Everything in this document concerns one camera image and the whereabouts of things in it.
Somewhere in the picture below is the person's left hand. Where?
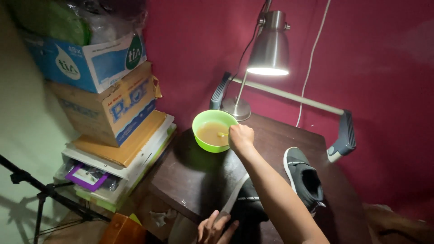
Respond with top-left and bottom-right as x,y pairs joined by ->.
197,210 -> 240,244

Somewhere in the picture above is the person's right hand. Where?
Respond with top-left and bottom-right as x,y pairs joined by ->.
228,124 -> 255,153

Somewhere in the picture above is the black shoe with white sole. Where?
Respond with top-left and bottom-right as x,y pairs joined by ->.
283,147 -> 327,214
218,173 -> 270,240

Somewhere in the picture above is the brown murky liquid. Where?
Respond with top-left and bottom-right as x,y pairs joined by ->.
196,122 -> 232,147

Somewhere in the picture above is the green plastic bowl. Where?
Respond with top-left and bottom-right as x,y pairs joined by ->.
192,109 -> 239,153

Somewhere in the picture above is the grey bar with dark grips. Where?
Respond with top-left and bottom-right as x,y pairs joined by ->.
209,71 -> 357,163

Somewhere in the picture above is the silver metal desk lamp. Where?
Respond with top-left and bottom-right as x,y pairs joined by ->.
221,0 -> 291,122

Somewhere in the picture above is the flat brown cardboard sheet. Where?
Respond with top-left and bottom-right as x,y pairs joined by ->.
72,110 -> 167,168

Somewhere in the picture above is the crumpled white paper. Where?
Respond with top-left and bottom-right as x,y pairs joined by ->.
149,208 -> 178,228

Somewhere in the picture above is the stack of white plastic trays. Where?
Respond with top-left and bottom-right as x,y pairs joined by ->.
54,115 -> 177,213

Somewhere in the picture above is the brown carton with blue print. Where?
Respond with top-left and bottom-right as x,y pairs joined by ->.
46,61 -> 163,148

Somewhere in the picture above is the orange box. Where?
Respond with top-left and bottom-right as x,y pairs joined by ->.
98,213 -> 147,244

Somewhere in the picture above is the blue and white carton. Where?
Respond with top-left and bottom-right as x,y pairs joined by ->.
21,30 -> 148,94

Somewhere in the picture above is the clear plastic bag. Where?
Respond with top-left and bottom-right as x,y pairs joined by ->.
68,0 -> 148,45

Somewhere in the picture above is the brown cloth heap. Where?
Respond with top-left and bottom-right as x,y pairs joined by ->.
362,203 -> 434,244

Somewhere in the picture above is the black tripod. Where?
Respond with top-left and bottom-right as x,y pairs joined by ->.
0,155 -> 112,244

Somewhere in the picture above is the black lamp cable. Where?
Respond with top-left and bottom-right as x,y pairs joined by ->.
222,3 -> 266,102

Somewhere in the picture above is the white cable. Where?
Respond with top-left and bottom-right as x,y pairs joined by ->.
296,0 -> 331,128

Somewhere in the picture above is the purple picture frame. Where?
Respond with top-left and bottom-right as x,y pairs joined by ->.
65,163 -> 110,192

